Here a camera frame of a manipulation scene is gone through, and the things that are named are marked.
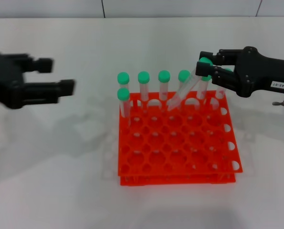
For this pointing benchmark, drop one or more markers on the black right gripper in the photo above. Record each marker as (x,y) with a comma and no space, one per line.
(256,71)

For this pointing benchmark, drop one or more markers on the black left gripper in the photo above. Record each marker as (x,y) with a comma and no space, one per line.
(3,76)

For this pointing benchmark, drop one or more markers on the clear test tube green cap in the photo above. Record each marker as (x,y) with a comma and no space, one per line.
(143,76)
(183,75)
(164,75)
(123,78)
(184,91)
(220,94)
(202,89)
(123,94)

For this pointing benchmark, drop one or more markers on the orange plastic test tube rack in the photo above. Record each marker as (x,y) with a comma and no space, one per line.
(156,180)

